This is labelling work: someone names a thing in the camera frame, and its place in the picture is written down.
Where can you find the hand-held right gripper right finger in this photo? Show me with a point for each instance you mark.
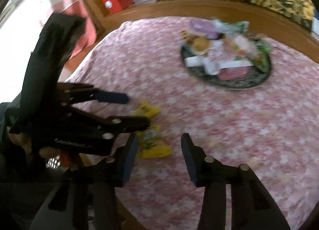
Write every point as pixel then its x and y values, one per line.
pixel 189 160

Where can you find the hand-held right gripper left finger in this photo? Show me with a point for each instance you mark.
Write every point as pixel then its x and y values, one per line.
pixel 128 160

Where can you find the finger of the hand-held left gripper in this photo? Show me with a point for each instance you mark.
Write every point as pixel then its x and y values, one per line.
pixel 134 123
pixel 113 97

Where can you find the yellow snack packet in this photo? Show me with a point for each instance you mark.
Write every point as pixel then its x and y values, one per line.
pixel 154 145

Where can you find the blue patterned ceramic plate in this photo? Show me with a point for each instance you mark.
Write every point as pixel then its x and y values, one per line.
pixel 239 84

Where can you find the clear packet with purple top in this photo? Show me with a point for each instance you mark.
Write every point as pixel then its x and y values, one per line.
pixel 201 27

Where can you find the clear plastic snack packet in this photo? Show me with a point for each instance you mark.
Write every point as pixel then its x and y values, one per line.
pixel 240 45

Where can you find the green leafy snack packet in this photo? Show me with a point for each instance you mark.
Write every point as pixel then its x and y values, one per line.
pixel 261 54

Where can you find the person's left forearm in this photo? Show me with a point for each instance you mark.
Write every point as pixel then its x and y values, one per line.
pixel 15 175

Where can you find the person's left hand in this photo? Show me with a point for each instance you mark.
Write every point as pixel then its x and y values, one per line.
pixel 21 140

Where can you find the pink floral tablecloth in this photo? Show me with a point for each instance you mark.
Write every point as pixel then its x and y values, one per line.
pixel 224 125

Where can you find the pink red cloth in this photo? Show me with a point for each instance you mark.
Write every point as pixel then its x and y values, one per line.
pixel 82 28

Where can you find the pink spout pouch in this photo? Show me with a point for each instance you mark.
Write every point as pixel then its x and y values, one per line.
pixel 197 61

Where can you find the dark pink pouch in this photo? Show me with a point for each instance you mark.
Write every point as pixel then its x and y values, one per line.
pixel 234 73

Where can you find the light green snack packet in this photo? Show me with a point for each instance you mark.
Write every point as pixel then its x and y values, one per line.
pixel 233 27

